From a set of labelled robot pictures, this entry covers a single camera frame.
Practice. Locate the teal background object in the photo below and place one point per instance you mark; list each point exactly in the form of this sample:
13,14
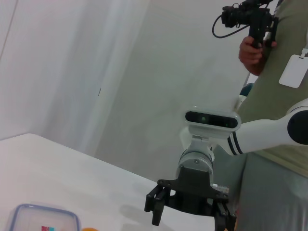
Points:
247,90

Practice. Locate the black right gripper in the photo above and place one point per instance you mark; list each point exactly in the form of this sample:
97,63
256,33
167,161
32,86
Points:
192,192

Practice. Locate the yellow banana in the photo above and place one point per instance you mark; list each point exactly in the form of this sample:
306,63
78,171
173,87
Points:
89,229

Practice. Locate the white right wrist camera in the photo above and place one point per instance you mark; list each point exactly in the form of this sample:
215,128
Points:
211,119

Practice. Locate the person's hand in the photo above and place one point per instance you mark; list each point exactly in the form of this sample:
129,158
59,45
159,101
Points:
250,57

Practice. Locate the person in olive shirt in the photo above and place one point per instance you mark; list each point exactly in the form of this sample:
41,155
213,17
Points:
276,101

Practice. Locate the black video camera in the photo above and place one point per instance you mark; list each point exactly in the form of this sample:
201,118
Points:
250,16

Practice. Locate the white ID badge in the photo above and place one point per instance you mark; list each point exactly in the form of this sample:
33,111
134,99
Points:
293,69

